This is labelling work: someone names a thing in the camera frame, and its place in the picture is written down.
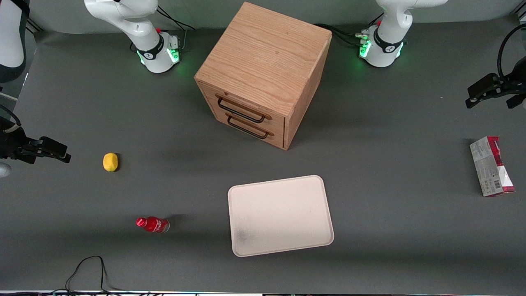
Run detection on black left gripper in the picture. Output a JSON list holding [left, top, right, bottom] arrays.
[[466, 55, 526, 110]]

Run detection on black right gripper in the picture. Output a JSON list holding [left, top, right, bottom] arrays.
[[0, 117, 72, 164]]

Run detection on red cookie box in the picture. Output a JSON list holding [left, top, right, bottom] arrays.
[[470, 136, 515, 197]]

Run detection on beige plastic tray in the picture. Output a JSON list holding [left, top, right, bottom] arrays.
[[228, 175, 335, 258]]

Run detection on red soda bottle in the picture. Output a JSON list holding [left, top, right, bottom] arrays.
[[136, 216, 170, 234]]

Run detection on wooden drawer cabinet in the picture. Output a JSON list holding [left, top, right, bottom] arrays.
[[194, 2, 332, 150]]

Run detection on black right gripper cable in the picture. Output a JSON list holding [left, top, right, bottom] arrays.
[[0, 105, 22, 127]]

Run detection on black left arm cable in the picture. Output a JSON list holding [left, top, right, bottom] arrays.
[[497, 24, 526, 79]]

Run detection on looped black table cable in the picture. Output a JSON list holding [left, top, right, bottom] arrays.
[[65, 256, 124, 294]]

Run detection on black left base cables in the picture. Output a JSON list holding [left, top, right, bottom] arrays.
[[314, 23, 370, 46]]

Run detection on black base cables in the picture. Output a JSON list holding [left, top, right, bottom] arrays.
[[314, 23, 370, 46], [156, 6, 196, 32]]

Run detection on black right base cables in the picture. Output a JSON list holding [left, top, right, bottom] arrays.
[[156, 6, 196, 32]]

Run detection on long black drawer handle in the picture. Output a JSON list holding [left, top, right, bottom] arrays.
[[217, 95, 272, 123]]

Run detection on short black drawer handle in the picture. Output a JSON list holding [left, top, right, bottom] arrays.
[[226, 113, 275, 139]]

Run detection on wooden drawer front, long handle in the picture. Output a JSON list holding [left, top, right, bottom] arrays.
[[201, 84, 286, 133]]

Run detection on wooden drawer front, short handle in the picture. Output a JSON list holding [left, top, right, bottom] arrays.
[[213, 108, 285, 149]]

